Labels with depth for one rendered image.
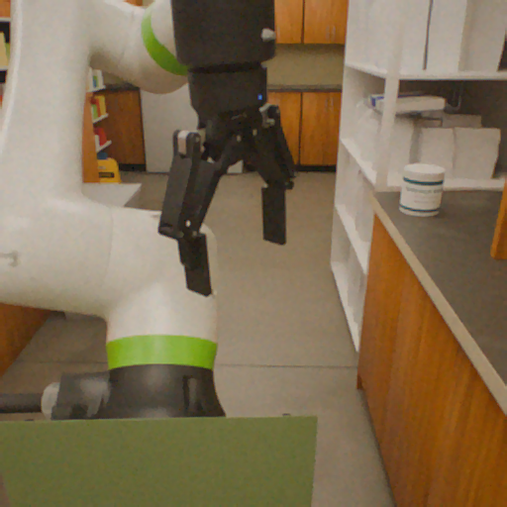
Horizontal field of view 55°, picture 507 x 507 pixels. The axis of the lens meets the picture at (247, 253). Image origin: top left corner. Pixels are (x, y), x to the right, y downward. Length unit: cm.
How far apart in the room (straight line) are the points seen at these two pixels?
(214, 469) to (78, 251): 25
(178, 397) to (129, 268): 14
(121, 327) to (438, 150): 191
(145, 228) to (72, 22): 33
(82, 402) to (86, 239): 18
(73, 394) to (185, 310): 15
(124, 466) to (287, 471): 15
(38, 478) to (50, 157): 32
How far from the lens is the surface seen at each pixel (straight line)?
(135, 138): 615
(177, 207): 45
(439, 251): 147
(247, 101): 46
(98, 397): 57
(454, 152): 233
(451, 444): 131
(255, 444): 47
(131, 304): 56
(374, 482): 203
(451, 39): 226
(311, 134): 598
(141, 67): 84
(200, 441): 46
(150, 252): 55
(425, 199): 172
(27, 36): 75
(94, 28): 81
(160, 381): 53
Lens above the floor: 148
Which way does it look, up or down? 23 degrees down
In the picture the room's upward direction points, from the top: straight up
